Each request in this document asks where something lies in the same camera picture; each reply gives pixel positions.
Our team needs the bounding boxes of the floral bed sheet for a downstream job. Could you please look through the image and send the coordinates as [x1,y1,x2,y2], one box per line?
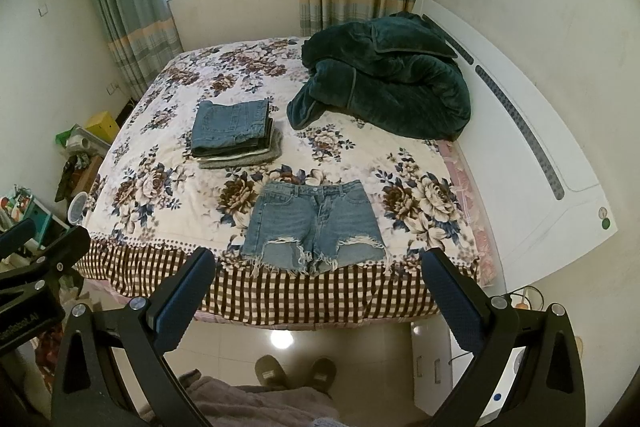
[77,38,498,329]

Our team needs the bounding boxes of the left brown slipper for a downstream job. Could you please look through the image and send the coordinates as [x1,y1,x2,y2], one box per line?
[255,355,290,390]

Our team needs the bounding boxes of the yellow box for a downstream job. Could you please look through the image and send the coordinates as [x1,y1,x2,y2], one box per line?
[84,110,119,144]

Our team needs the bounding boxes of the right brown slipper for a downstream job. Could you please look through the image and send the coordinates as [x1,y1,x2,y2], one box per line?
[304,358,337,395]

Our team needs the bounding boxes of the grey fuzzy trousers leg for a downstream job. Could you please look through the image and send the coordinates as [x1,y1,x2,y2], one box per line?
[179,369,341,426]

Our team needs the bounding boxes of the brown slipper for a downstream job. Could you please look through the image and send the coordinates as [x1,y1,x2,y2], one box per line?
[255,355,290,390]
[304,358,337,395]

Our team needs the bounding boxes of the grey round bin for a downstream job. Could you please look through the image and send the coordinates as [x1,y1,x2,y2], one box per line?
[67,192,88,225]

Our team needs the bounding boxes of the white bedside cabinet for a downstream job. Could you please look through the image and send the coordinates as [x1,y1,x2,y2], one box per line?
[409,319,526,417]

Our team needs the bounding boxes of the dark green velvet blanket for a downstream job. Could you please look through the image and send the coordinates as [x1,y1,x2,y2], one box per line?
[286,12,472,141]

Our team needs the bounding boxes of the white bed headboard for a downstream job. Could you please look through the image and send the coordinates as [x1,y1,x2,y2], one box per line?
[414,0,617,291]

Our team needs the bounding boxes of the ripped blue denim shorts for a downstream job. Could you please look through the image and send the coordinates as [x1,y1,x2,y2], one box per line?
[241,181,386,274]

